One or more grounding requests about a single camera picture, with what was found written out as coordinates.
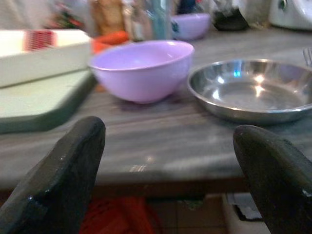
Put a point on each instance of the brown jar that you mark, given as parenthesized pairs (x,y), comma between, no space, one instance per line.
(108,17)

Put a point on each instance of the white rectangular tray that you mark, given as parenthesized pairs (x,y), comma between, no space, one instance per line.
(48,63)

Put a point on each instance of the large purple plastic bowl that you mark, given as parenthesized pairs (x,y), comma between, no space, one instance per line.
(139,78)

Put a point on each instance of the white kitchen appliance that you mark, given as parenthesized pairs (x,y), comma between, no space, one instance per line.
(292,14)

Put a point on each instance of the red cloth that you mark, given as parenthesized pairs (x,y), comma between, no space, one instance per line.
(119,217)

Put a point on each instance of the small purple plastic bowl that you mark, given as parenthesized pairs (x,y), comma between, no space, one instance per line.
(192,26)

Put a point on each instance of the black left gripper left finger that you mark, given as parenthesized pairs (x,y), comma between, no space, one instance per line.
(61,175)

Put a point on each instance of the white plastic container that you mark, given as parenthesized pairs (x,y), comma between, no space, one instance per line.
(243,224)

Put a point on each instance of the clear glass bottle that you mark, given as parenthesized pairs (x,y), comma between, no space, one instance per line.
(158,19)

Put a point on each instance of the orange carrot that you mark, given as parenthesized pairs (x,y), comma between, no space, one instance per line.
(109,40)

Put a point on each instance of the green cutting board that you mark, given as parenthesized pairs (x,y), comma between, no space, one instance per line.
(36,104)

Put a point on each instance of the silver metal fork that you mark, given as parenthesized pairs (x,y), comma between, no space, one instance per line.
(308,56)

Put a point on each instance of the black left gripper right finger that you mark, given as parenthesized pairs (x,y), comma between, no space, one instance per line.
(278,175)

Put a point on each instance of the stainless steel plate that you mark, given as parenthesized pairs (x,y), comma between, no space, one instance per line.
(251,97)

